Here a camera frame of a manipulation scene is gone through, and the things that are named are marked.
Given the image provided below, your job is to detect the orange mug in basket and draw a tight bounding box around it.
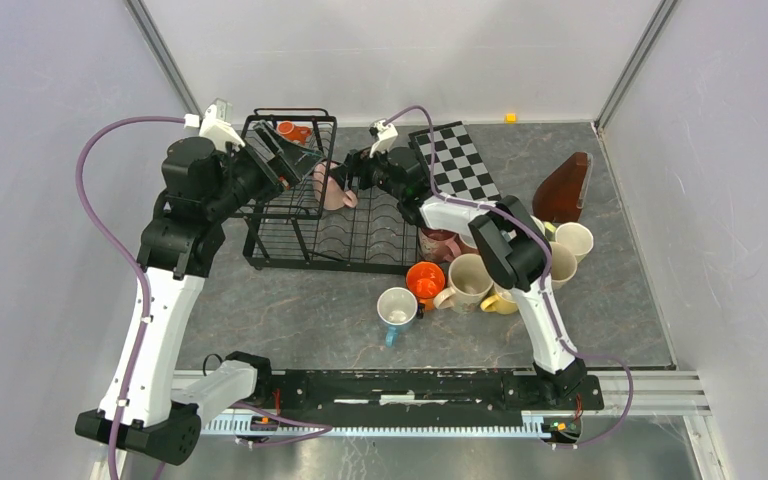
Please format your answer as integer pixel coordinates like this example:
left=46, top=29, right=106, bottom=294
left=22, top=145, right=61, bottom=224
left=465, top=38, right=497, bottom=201
left=276, top=121, right=313, bottom=146

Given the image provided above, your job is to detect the black wire basket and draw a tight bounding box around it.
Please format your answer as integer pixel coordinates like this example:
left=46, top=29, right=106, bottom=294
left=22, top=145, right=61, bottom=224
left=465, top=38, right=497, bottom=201
left=236, top=107, right=338, bottom=220

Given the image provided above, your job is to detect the brown wedge object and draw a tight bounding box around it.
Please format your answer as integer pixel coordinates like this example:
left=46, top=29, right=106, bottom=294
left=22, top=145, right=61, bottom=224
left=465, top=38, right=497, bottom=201
left=532, top=152, right=592, bottom=224

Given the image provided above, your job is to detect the yellow mug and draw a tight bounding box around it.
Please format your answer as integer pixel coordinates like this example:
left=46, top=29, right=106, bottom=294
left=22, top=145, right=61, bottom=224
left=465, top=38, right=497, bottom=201
left=544, top=221, right=594, bottom=263

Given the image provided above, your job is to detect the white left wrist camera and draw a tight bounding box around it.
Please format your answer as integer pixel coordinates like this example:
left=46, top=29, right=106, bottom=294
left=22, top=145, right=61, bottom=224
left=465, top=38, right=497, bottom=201
left=183, top=98, right=245, bottom=152

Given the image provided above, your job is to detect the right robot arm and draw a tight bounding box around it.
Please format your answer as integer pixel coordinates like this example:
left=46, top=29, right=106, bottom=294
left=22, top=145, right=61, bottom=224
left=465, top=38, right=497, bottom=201
left=329, top=147, right=587, bottom=408

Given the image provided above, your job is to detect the black dish rack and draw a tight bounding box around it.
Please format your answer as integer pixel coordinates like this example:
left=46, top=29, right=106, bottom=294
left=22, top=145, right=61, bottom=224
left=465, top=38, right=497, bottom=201
left=242, top=162, right=423, bottom=277

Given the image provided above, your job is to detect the pale pink mug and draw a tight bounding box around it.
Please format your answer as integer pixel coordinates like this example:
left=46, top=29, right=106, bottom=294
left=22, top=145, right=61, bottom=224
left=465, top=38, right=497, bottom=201
left=312, top=162, right=358, bottom=211

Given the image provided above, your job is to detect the yellow cup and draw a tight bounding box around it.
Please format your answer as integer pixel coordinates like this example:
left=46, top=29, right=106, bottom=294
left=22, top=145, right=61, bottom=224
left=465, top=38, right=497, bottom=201
left=480, top=284, right=518, bottom=315

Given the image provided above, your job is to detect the black white chessboard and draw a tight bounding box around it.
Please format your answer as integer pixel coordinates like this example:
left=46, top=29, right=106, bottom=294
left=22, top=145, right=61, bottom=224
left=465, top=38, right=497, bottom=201
left=432, top=121, right=502, bottom=202

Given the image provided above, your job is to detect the orange cup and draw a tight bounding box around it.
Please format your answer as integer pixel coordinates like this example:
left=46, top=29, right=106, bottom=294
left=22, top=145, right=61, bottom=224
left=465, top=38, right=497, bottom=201
left=406, top=261, right=446, bottom=312

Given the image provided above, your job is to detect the blue cup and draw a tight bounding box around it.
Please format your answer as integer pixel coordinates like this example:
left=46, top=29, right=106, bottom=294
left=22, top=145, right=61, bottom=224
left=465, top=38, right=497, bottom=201
left=376, top=287, right=424, bottom=347

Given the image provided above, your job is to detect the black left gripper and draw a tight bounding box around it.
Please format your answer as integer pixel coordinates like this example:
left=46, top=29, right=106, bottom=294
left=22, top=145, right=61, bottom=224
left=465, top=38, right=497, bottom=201
left=206, top=120, right=325, bottom=222

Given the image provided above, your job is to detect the cream mug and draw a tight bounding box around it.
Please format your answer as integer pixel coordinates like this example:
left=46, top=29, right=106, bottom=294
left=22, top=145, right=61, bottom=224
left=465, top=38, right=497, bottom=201
left=433, top=253, right=494, bottom=314

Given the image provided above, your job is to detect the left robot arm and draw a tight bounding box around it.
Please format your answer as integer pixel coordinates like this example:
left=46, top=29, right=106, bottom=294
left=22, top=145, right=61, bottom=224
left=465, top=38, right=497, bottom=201
left=75, top=119, right=324, bottom=465

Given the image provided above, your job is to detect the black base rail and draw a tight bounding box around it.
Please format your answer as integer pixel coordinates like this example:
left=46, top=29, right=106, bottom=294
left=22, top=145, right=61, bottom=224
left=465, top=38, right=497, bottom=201
left=245, top=369, right=605, bottom=428

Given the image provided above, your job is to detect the pink floral mug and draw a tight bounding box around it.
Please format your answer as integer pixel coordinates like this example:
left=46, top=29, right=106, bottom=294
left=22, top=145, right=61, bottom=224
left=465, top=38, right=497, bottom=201
left=419, top=228, right=462, bottom=264

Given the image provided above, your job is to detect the tan tall cup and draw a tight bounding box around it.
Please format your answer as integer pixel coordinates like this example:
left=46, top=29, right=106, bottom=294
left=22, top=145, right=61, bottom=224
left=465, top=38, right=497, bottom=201
left=550, top=241, right=578, bottom=290

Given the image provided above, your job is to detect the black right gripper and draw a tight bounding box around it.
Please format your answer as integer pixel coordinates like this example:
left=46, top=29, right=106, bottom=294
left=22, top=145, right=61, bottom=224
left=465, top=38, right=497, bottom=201
left=327, top=139, right=403, bottom=201

